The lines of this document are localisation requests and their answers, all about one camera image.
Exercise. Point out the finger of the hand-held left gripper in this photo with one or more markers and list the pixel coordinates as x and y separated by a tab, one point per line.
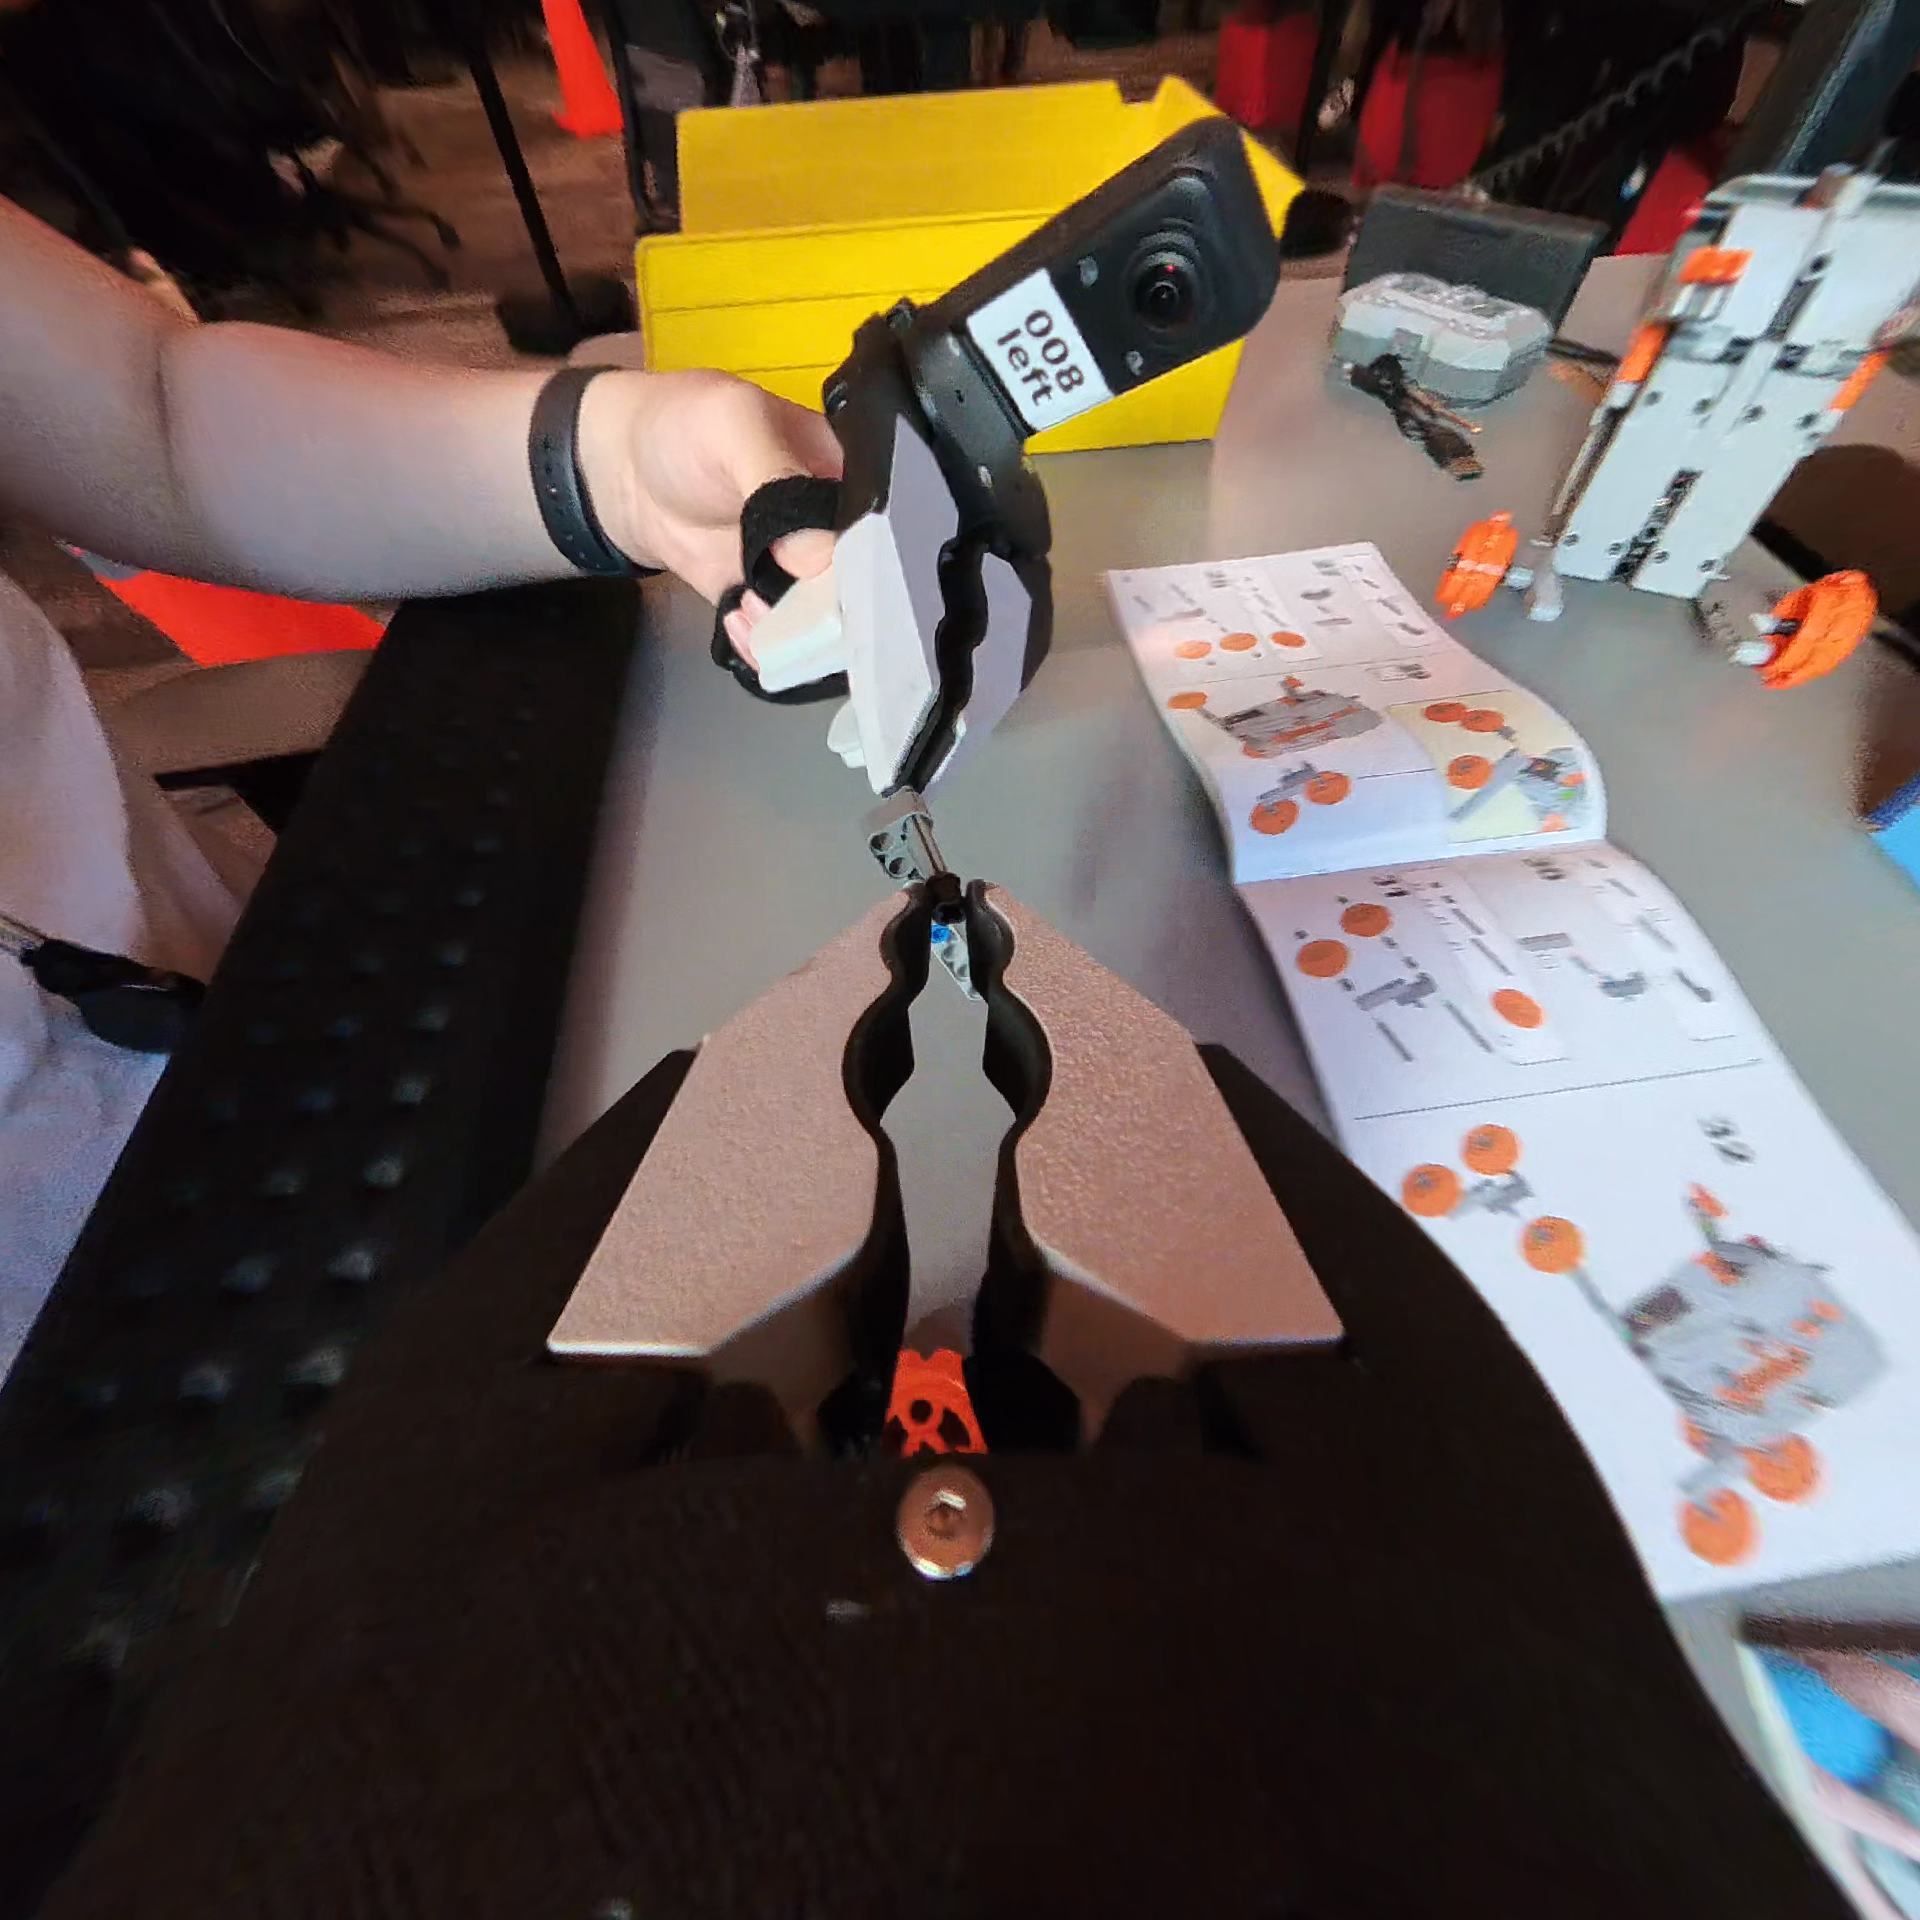
1011	631
885	631

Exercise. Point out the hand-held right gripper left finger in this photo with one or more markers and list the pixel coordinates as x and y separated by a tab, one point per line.
720	1202

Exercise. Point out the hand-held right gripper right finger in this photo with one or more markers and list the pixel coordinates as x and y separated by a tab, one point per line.
1171	1202

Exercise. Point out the grey beam with blue pin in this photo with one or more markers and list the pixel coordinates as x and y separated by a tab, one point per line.
925	872

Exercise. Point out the yellow plastic parts bin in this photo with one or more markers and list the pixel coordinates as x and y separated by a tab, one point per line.
871	212

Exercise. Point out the orange toy wheel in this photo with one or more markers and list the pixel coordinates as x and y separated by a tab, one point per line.
933	1396

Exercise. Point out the instruction booklet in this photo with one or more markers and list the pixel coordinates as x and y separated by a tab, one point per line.
1500	990

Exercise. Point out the person's left forearm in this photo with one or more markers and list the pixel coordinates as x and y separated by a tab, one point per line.
271	422

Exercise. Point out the grey desk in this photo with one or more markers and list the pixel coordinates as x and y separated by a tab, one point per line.
720	902

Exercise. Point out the person's left hand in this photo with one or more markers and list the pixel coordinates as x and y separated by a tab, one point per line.
691	468

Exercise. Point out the red bag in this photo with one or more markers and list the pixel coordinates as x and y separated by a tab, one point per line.
1427	106
1277	61

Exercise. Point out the grey battery box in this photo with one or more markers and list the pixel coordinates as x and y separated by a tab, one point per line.
1440	326

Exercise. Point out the black box device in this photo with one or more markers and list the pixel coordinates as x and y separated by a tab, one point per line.
1470	237

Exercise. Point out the black wristband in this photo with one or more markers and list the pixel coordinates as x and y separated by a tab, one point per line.
576	472

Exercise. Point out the partly built toy robot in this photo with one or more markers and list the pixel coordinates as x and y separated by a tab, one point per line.
1710	392

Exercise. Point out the orange traffic cone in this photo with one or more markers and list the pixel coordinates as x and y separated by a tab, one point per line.
576	61
240	615

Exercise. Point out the person's white shirt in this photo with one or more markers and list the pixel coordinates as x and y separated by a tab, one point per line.
76	781

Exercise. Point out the blue cover booklet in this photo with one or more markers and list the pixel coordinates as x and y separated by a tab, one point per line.
1846	1772

